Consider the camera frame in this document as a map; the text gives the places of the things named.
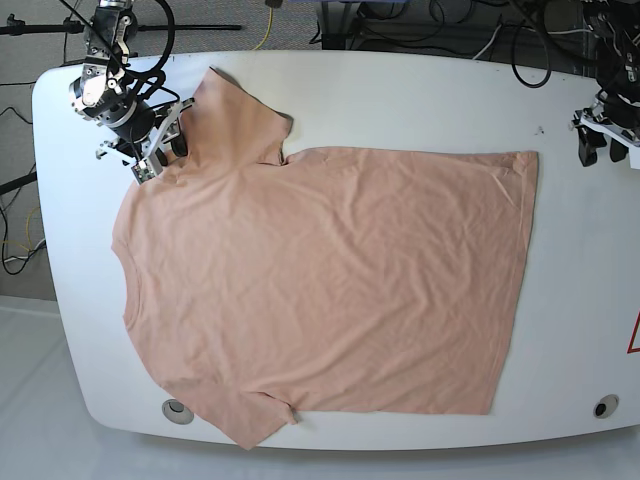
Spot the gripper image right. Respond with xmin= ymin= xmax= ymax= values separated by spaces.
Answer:
xmin=571 ymin=89 xmax=639 ymax=167

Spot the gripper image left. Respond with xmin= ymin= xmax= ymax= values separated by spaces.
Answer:
xmin=96 ymin=97 xmax=195 ymax=168

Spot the peach pink T-shirt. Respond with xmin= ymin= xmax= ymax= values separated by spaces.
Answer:
xmin=112 ymin=71 xmax=538 ymax=449

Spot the black tripod stand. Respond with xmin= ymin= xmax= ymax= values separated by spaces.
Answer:
xmin=0 ymin=14 xmax=243 ymax=69

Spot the white floor cable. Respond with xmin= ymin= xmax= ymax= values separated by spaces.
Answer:
xmin=472 ymin=22 xmax=601 ymax=61

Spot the yellow floor cable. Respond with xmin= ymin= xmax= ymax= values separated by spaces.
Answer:
xmin=0 ymin=203 xmax=46 ymax=261

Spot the yellow hanging cable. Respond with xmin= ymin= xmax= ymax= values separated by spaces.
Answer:
xmin=252 ymin=0 xmax=281 ymax=52

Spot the black floor cable left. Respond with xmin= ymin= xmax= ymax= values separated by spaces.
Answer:
xmin=0 ymin=105 xmax=39 ymax=275

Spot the left table cable grommet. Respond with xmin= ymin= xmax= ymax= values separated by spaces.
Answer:
xmin=161 ymin=399 xmax=194 ymax=425

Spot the table cable grommet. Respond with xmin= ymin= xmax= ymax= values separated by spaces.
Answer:
xmin=593 ymin=394 xmax=620 ymax=419
xmin=161 ymin=399 xmax=194 ymax=425

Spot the right table cable grommet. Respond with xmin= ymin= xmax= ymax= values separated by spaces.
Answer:
xmin=593 ymin=394 xmax=620 ymax=419

